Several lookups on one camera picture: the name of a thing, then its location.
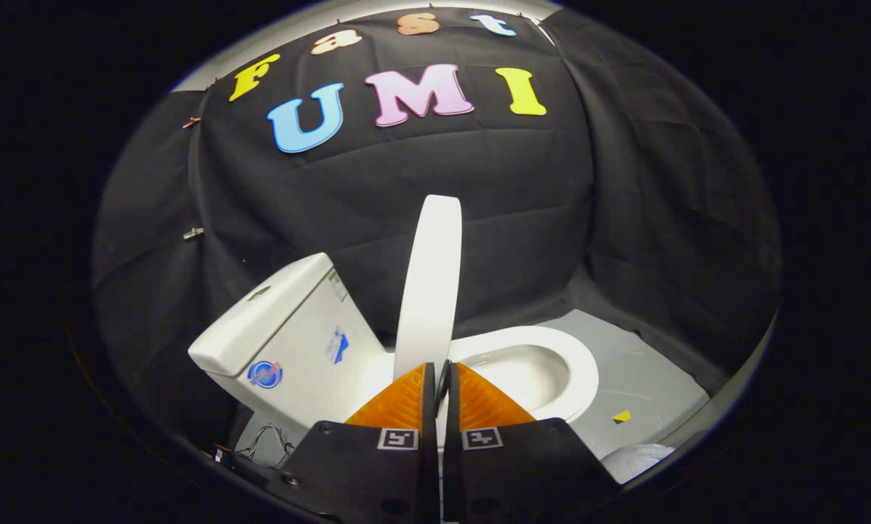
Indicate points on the silver clip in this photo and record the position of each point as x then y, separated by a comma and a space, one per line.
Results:
193, 233

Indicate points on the white toilet seat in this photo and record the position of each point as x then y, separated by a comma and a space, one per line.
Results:
581, 371

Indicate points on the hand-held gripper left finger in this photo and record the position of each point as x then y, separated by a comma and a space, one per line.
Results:
430, 451

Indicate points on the black backdrop cloth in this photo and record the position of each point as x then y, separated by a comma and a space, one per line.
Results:
522, 204

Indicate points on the yellow tape piece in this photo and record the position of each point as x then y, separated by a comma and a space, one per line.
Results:
622, 416

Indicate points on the white ceramic toilet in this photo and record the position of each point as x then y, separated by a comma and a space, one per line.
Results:
297, 342

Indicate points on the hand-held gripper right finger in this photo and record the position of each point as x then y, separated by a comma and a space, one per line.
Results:
451, 451

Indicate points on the white toilet lid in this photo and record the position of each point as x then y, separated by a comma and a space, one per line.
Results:
431, 291

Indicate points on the red clip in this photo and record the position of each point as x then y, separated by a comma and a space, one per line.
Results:
191, 122

